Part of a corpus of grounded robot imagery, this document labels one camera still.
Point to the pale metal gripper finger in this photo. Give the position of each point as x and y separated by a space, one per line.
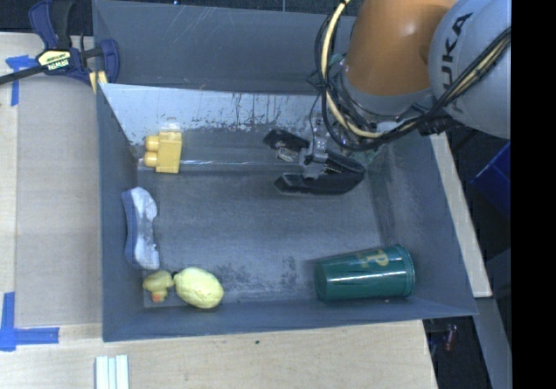
316 158
319 135

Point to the black plastic clip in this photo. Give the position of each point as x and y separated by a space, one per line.
334 181

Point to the grey metal bin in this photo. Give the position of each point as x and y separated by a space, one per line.
260 226

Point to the dark green cup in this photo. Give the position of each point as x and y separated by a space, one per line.
365 276

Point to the yellow toy brick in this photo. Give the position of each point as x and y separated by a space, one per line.
168 153

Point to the yellow toy lemon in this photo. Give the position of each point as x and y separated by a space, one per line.
199 287

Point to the yellow rubber duck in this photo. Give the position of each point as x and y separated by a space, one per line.
157 282

